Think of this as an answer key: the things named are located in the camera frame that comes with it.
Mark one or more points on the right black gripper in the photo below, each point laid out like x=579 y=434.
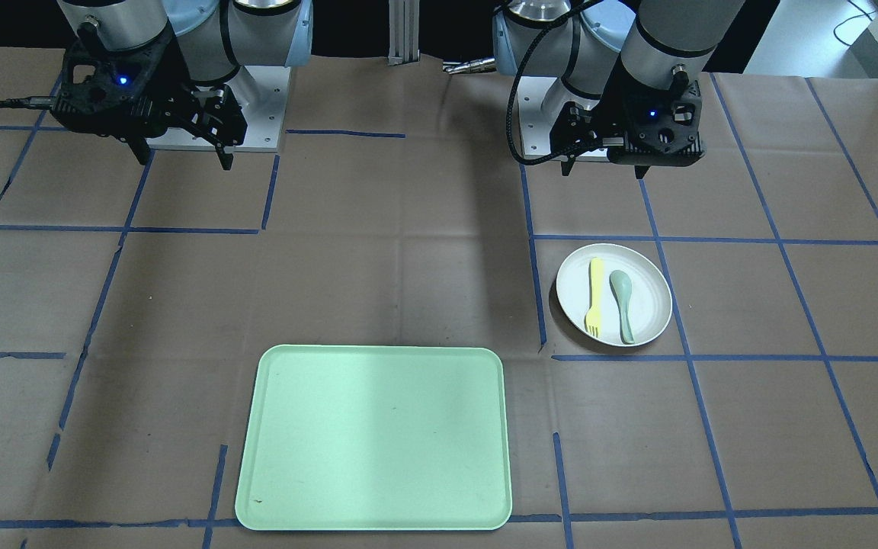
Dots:
x=173 y=85

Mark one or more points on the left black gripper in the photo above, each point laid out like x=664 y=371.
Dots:
x=626 y=95

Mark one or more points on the white round plate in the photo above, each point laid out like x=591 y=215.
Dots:
x=650 y=306

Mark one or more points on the yellow plastic fork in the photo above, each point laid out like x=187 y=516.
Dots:
x=592 y=321

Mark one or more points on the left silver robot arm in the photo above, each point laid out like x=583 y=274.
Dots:
x=580 y=42

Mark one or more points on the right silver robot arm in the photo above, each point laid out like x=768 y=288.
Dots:
x=191 y=76

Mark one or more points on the teal plastic spoon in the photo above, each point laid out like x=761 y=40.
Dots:
x=621 y=285

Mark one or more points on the light green plastic tray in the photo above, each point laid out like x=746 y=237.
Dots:
x=376 y=438

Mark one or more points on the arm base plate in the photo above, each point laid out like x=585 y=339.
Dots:
x=262 y=92
x=540 y=100

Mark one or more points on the aluminium frame post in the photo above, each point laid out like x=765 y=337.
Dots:
x=404 y=18

